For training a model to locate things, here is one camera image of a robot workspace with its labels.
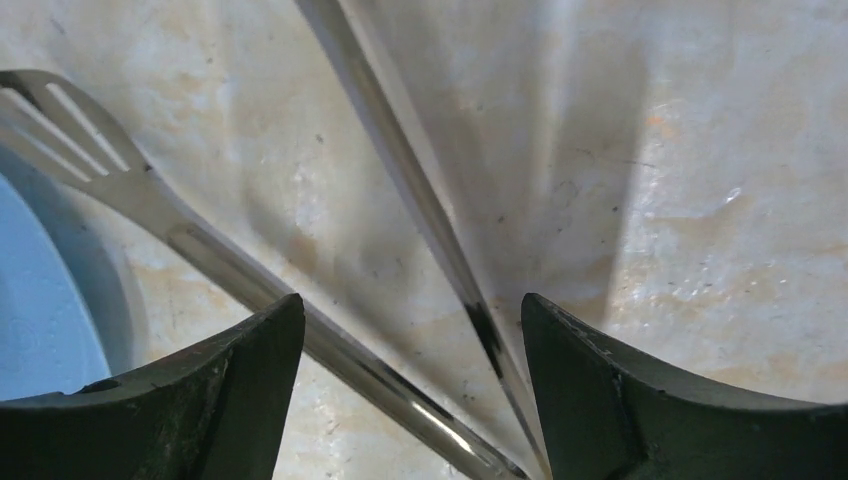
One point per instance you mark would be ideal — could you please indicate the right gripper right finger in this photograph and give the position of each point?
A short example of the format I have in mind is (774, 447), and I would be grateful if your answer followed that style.
(611, 411)

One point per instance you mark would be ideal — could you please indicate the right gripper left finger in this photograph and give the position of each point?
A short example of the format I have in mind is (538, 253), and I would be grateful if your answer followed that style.
(213, 410)

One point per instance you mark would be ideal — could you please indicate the blue three-tier cake stand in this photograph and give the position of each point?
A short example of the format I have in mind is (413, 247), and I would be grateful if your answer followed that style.
(71, 313)

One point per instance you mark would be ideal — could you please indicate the metal serving tongs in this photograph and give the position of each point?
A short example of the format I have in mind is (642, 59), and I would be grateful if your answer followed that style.
(238, 109)

